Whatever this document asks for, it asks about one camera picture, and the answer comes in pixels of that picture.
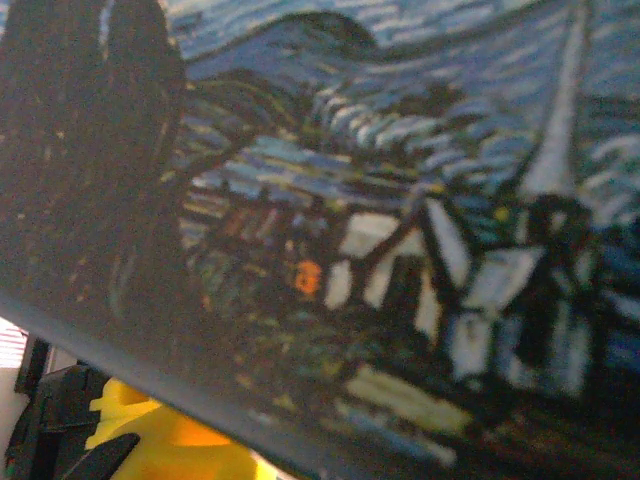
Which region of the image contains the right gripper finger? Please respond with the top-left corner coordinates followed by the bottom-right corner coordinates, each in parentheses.
top-left (64, 377), bottom-right (289, 480)

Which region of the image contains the starry night print tin box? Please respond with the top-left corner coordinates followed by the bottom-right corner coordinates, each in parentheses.
top-left (0, 0), bottom-right (640, 480)

